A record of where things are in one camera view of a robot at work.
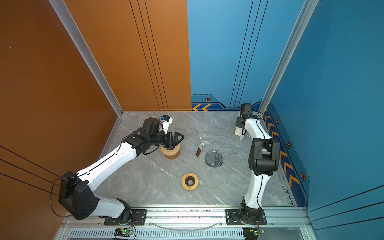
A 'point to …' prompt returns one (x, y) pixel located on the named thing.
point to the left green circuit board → (121, 232)
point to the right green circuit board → (252, 233)
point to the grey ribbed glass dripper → (213, 159)
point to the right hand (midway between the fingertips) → (243, 122)
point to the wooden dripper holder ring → (174, 152)
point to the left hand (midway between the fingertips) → (179, 135)
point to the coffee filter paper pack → (238, 131)
